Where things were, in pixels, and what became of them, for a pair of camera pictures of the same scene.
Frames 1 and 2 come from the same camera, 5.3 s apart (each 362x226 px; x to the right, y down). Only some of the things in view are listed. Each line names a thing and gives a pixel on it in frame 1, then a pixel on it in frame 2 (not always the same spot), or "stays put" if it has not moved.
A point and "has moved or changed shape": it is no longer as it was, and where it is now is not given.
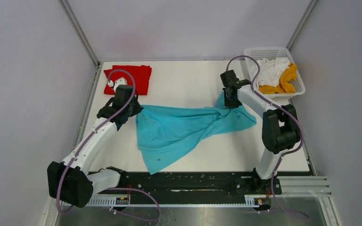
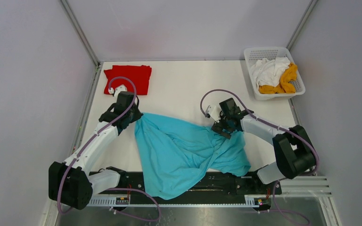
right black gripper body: [229, 101] to [223, 128]
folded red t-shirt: [142, 75] stays put
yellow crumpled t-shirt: [284, 85] stays put
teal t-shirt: [165, 133] has moved or changed shape
